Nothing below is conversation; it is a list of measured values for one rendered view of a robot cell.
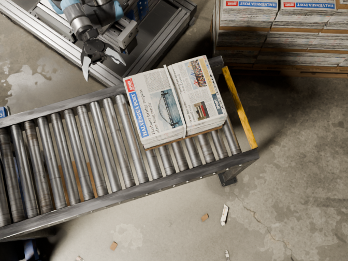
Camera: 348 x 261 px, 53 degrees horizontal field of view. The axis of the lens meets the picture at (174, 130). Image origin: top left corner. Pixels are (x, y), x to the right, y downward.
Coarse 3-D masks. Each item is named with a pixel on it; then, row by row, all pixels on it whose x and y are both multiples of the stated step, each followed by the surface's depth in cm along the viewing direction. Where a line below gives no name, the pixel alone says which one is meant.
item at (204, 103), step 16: (176, 64) 149; (192, 64) 148; (208, 64) 149; (192, 80) 147; (208, 80) 147; (192, 96) 145; (208, 96) 145; (192, 112) 143; (208, 112) 143; (224, 112) 143; (192, 128) 147; (208, 128) 159
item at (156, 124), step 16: (128, 80) 147; (144, 80) 146; (160, 80) 147; (128, 96) 145; (144, 96) 145; (160, 96) 145; (144, 112) 143; (160, 112) 143; (144, 128) 142; (160, 128) 141; (176, 128) 142; (144, 144) 150; (160, 144) 159
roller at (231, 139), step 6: (228, 120) 167; (222, 126) 167; (228, 126) 166; (228, 132) 165; (234, 132) 166; (228, 138) 165; (234, 138) 164; (228, 144) 165; (234, 144) 163; (234, 150) 163; (240, 150) 163
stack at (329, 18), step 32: (224, 0) 180; (256, 0) 180; (288, 0) 180; (320, 0) 180; (224, 32) 202; (256, 32) 201; (288, 32) 201; (320, 32) 201; (288, 64) 239; (320, 64) 239
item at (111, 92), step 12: (216, 60) 174; (216, 72) 182; (120, 84) 171; (84, 96) 170; (96, 96) 170; (108, 96) 170; (36, 108) 168; (48, 108) 168; (60, 108) 168; (72, 108) 169; (0, 120) 167; (12, 120) 167; (24, 120) 167; (36, 120) 170; (48, 120) 174
